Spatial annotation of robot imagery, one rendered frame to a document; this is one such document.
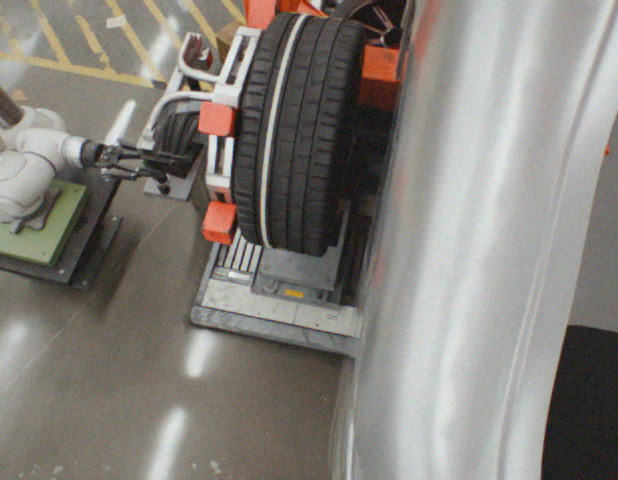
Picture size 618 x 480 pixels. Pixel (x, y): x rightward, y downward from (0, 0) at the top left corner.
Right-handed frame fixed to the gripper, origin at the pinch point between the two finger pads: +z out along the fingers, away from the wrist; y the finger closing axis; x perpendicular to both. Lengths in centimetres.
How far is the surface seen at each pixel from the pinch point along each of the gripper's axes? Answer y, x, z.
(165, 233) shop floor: -15, -83, -24
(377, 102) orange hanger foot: -60, -27, 59
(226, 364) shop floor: 36, -83, 19
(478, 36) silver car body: 30, 86, 68
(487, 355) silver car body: 59, 83, 71
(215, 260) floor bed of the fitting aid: -4, -76, 4
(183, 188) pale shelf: -15.1, -38.1, -5.4
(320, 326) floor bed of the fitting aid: 15, -75, 53
